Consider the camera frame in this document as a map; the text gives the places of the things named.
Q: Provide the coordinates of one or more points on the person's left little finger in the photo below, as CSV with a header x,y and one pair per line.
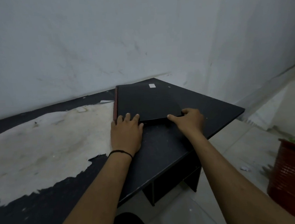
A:
x,y
113,124

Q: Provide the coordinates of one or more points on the person's left forearm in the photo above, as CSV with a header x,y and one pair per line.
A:
x,y
98,196

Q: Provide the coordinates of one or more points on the person's right hand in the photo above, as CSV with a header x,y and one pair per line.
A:
x,y
190,123

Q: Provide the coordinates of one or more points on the black wrist band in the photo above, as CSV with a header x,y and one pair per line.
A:
x,y
120,152

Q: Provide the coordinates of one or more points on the white sticker label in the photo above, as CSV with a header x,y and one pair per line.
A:
x,y
152,85

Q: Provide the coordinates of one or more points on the red ribbed plant pot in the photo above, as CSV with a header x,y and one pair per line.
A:
x,y
293,180

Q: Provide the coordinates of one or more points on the black worn wooden desk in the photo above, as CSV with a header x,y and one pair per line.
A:
x,y
165,145

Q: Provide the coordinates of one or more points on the person's left thumb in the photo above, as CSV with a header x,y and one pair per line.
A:
x,y
141,127

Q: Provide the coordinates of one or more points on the person's right thumb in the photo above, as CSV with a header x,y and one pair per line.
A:
x,y
174,119

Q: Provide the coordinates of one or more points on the person's left hand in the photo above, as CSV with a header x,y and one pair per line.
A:
x,y
126,137

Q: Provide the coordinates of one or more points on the white paper scrap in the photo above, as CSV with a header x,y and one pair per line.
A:
x,y
244,169

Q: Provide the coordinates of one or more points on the black book with red spine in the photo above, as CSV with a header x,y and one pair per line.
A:
x,y
146,103

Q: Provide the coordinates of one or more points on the person's right forearm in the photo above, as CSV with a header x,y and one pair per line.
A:
x,y
234,185

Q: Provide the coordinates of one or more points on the person's left middle finger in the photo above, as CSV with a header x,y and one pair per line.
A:
x,y
127,117

